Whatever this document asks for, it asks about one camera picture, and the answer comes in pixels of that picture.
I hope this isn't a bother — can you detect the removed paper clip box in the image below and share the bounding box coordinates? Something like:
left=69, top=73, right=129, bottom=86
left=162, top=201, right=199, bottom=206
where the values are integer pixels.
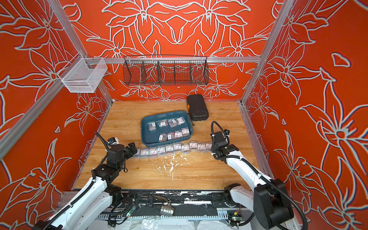
left=165, top=145, right=174, bottom=155
left=206, top=142, right=212, bottom=153
left=173, top=143, right=182, bottom=153
left=149, top=148, right=158, bottom=158
left=133, top=149, right=141, bottom=158
left=140, top=148, right=149, bottom=159
left=157, top=146, right=166, bottom=156
left=181, top=143, right=191, bottom=154
left=197, top=142, right=207, bottom=152

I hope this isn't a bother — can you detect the blue plastic storage tray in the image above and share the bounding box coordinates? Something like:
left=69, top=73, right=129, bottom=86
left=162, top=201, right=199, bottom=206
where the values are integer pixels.
left=140, top=110, right=193, bottom=148

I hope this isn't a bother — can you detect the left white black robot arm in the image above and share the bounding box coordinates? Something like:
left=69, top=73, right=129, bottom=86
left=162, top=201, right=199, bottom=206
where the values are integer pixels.
left=32, top=132, right=138, bottom=230

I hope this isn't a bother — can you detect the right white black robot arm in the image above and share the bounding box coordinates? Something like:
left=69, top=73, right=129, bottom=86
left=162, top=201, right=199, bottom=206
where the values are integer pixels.
left=210, top=121, right=308, bottom=230

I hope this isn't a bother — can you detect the paper clip box tray left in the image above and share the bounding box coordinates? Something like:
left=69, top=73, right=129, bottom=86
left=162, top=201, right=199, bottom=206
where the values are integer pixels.
left=148, top=122, right=157, bottom=131

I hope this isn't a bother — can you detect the black tool case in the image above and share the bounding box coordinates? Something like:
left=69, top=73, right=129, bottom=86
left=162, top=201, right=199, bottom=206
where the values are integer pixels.
left=186, top=94, right=209, bottom=121

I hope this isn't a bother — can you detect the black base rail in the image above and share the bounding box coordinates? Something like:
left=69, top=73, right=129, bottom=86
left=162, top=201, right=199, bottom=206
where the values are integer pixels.
left=114, top=189, right=252, bottom=220

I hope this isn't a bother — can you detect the white wire wall basket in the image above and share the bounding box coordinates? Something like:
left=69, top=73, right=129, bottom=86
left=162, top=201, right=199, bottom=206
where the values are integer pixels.
left=56, top=52, right=108, bottom=94

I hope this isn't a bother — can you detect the black wire wall basket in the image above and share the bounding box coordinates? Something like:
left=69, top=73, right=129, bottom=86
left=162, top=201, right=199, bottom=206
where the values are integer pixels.
left=122, top=55, right=209, bottom=86

